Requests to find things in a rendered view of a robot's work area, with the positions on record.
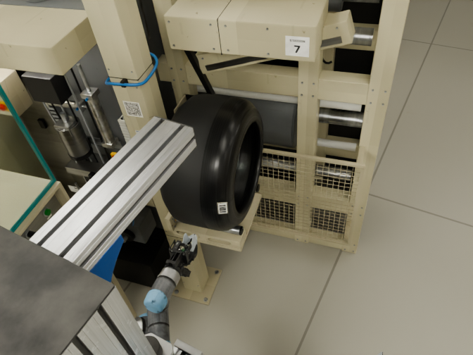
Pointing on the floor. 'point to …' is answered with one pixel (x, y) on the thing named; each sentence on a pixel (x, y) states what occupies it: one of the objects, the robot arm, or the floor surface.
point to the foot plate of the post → (198, 291)
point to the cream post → (139, 69)
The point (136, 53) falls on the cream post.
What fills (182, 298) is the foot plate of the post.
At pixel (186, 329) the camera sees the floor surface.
